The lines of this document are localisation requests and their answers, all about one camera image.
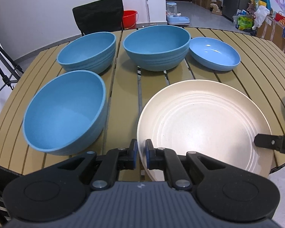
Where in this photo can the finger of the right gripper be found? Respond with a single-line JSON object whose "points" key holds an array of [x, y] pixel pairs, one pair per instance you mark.
{"points": [[273, 142]]}

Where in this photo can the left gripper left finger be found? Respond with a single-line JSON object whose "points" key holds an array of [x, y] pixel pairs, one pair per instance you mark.
{"points": [[112, 163]]}

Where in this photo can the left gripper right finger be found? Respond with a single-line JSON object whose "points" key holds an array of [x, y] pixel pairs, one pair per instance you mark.
{"points": [[168, 161]]}

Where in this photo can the blue bowl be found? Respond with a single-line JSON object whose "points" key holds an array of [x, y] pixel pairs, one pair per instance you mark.
{"points": [[67, 114], [94, 52], [157, 48]]}

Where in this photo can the cream plate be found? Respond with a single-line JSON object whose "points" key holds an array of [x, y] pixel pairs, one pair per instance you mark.
{"points": [[207, 117]]}

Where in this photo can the blue shallow dish back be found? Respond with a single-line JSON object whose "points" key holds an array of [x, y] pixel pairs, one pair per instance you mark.
{"points": [[214, 54]]}

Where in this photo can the large cardboard box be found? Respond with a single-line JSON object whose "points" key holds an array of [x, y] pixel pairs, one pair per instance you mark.
{"points": [[273, 31]]}

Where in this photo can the green snack bag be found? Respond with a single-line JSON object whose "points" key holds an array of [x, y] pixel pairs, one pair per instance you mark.
{"points": [[244, 23]]}

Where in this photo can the white plastic bag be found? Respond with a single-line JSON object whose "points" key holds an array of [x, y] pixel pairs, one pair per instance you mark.
{"points": [[259, 16]]}

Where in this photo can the blue pet water feeder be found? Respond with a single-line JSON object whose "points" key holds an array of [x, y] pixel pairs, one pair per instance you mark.
{"points": [[174, 17]]}

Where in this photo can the red bucket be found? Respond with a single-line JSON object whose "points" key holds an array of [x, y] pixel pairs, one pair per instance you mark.
{"points": [[129, 19]]}

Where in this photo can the black folding chair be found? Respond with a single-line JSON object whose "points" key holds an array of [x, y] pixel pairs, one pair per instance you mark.
{"points": [[98, 16]]}

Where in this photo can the cardboard boxes by door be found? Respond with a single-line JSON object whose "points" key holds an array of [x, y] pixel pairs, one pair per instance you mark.
{"points": [[214, 6]]}

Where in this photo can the white mop pole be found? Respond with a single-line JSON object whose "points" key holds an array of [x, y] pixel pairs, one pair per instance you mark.
{"points": [[147, 11]]}

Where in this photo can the black camera tripod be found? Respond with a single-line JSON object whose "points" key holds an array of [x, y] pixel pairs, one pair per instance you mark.
{"points": [[10, 71]]}

